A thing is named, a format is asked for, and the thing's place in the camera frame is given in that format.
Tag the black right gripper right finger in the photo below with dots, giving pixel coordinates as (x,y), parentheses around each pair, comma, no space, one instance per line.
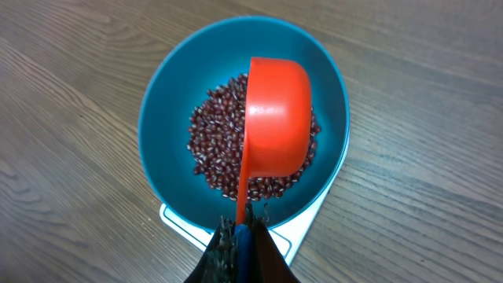
(266,263)

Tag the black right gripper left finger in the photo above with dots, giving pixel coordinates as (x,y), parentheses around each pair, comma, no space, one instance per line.
(218,263)

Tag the red plastic measuring scoop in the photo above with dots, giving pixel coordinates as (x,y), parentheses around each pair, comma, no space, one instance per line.
(277,123)

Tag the white digital kitchen scale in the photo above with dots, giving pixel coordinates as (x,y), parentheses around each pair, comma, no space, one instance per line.
(288,237)

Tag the red adzuki beans in bowl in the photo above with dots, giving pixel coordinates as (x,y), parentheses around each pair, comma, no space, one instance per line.
(216,143)

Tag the blue bowl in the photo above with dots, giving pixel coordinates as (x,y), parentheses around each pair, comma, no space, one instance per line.
(209,58)

